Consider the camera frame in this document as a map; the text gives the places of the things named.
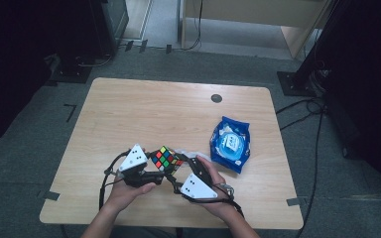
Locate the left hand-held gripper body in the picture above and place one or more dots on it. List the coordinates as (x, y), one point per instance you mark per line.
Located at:
(134, 165)

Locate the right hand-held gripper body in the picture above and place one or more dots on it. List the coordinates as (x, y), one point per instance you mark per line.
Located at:
(198, 188)

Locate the white wet wipe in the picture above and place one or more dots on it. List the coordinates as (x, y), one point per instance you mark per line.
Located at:
(198, 154)

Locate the multicoloured puzzle cube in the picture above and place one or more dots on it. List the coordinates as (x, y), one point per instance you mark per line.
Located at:
(166, 160)

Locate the blue wet wipes pack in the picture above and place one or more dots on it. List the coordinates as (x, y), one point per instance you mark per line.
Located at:
(231, 143)

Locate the person's right hand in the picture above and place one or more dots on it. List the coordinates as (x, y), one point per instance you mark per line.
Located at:
(223, 201)

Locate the person's left hand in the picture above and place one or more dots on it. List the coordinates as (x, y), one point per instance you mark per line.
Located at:
(125, 196)

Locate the person's legs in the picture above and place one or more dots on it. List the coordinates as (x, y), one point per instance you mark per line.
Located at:
(152, 233)

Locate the dark round table grommet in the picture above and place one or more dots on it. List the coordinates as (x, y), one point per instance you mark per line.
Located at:
(216, 98)

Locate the black angled floor tape mark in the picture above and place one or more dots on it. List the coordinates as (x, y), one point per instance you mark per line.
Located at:
(71, 110)

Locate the grey tape piece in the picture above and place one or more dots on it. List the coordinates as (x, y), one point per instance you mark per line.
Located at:
(51, 195)
(294, 201)

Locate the black floor tape strip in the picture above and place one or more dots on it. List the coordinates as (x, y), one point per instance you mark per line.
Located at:
(168, 49)
(129, 45)
(143, 46)

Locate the black floor plate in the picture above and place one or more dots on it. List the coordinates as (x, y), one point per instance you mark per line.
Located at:
(69, 74)

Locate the black cabinet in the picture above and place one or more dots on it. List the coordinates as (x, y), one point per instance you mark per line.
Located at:
(107, 26)

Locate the dark curtain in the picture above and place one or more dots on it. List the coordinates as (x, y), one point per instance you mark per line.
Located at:
(370, 82)
(13, 66)

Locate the light wooden cabinet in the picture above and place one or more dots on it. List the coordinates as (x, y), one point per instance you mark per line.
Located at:
(244, 13)

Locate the black stand pole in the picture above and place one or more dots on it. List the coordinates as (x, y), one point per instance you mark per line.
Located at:
(317, 43)

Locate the black stand base plate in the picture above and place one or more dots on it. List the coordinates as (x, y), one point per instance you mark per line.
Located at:
(289, 84)

